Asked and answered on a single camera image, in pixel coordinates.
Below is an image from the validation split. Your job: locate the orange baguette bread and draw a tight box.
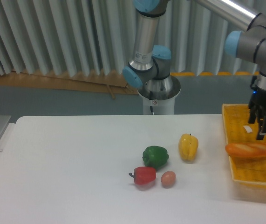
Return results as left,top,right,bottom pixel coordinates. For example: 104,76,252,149
225,143,266,158

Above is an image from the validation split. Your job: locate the green bell pepper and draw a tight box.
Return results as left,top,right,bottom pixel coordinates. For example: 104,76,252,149
142,146,169,170

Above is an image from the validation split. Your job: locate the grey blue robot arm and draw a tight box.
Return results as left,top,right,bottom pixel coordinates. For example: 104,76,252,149
123,0,266,140

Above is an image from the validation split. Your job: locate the white paper label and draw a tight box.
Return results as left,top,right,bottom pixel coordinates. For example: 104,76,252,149
243,126,252,133

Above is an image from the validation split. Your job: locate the grey pleated curtain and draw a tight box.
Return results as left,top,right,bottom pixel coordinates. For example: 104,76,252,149
0,0,257,77

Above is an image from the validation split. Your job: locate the brown egg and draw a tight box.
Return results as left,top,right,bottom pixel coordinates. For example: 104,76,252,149
161,171,176,188

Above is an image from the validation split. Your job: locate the yellow bell pepper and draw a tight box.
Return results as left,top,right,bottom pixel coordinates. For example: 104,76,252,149
178,134,198,161

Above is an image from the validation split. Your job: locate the red bell pepper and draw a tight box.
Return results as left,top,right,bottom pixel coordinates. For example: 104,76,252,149
129,167,156,185

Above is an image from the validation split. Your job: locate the yellow woven basket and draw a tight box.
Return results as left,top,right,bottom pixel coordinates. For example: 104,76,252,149
222,104,266,188

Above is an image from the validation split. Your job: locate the brown cardboard sheet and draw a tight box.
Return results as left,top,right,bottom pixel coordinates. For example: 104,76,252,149
0,70,138,99

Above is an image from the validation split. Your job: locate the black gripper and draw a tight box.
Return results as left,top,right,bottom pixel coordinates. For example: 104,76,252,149
248,75,266,140

